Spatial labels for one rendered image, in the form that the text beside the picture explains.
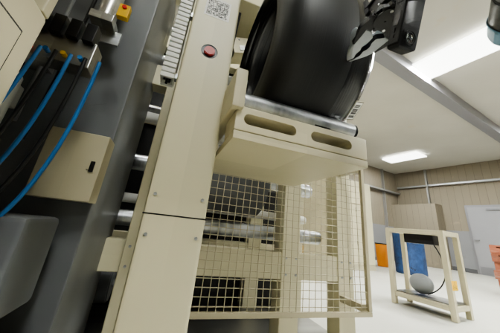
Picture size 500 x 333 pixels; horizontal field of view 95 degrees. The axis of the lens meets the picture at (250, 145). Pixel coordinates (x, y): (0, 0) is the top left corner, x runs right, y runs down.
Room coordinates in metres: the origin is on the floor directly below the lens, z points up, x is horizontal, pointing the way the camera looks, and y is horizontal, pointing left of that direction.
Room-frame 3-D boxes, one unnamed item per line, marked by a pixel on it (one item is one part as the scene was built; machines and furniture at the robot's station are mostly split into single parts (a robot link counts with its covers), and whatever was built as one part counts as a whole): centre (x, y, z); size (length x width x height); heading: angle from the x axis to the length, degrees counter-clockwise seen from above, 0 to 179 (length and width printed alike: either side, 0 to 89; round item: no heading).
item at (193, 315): (1.06, -0.19, 0.65); 0.90 x 0.02 x 0.70; 108
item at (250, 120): (0.54, -0.12, 0.83); 0.36 x 0.09 x 0.06; 108
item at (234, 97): (0.62, 0.09, 0.90); 0.40 x 0.03 x 0.10; 18
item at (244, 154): (0.67, -0.08, 0.80); 0.37 x 0.36 x 0.02; 18
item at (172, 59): (0.52, 0.23, 1.19); 0.05 x 0.04 x 0.48; 18
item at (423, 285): (2.78, -2.07, 0.40); 0.60 x 0.35 x 0.80; 27
